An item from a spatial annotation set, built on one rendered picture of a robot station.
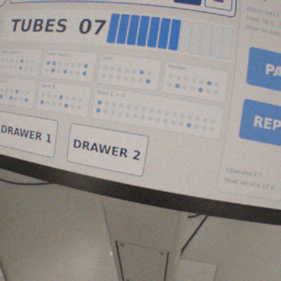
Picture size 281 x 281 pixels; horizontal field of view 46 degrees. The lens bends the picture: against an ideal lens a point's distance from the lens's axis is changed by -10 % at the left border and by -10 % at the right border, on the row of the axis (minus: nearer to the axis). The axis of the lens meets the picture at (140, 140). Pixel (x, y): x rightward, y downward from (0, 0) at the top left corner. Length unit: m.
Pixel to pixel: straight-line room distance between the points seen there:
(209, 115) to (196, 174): 0.07
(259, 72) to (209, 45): 0.06
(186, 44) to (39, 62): 0.18
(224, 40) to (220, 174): 0.15
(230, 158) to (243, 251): 1.12
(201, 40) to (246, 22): 0.06
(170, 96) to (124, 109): 0.05
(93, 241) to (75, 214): 0.16
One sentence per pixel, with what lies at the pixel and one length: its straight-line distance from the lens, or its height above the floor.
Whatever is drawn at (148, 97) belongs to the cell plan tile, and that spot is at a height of 1.05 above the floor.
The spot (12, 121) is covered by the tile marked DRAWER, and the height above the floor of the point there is 1.01.
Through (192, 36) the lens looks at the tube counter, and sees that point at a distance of 0.40.
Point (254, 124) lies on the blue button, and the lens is 0.40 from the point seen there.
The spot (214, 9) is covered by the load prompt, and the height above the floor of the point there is 1.14.
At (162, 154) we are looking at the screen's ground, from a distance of 0.40.
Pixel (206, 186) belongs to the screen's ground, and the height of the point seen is 0.99.
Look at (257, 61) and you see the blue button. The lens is 0.40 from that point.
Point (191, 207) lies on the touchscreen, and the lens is 0.41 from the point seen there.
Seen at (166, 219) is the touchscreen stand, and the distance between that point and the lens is 0.65.
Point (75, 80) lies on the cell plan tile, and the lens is 0.43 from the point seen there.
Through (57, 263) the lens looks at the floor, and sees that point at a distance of 1.47.
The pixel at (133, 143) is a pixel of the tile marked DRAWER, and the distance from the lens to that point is 0.41.
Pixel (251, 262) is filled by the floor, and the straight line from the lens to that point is 1.48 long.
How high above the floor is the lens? 1.31
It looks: 46 degrees down
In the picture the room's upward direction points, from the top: 2 degrees counter-clockwise
